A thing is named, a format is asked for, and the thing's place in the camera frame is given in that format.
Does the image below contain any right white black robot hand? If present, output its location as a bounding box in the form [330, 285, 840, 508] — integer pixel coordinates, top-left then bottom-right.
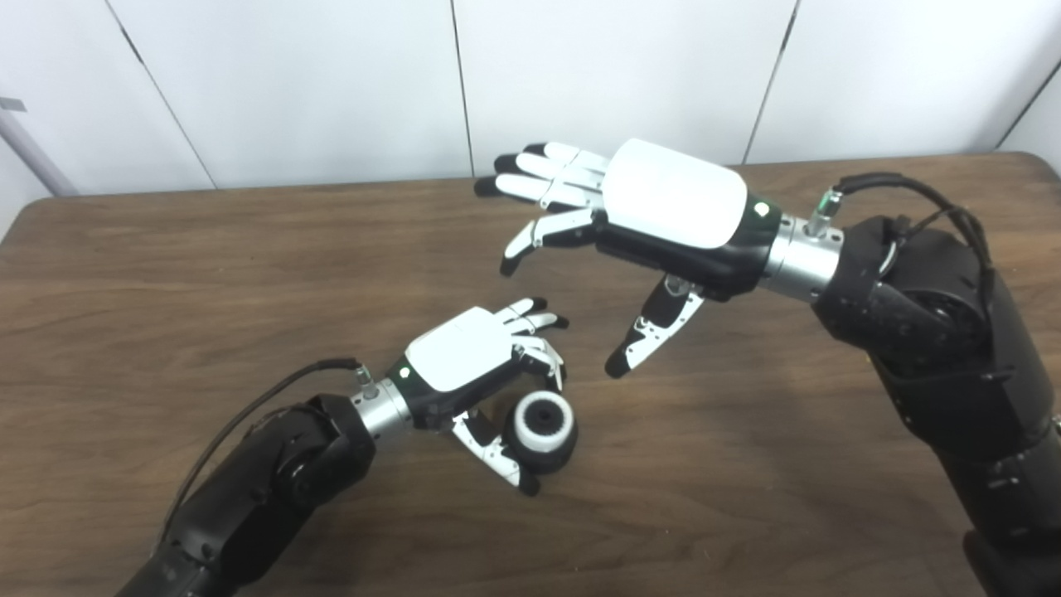
[474, 138, 782, 380]

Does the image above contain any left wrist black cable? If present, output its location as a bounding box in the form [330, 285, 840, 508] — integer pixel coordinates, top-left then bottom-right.
[157, 357, 374, 548]

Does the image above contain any white plastic ring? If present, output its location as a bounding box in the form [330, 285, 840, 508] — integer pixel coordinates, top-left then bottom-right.
[514, 392, 574, 443]

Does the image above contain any round black plastic part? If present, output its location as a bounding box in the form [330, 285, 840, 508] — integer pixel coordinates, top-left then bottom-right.
[504, 391, 579, 475]

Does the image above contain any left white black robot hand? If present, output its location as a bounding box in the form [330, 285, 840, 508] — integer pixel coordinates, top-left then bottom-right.
[388, 298, 570, 497]

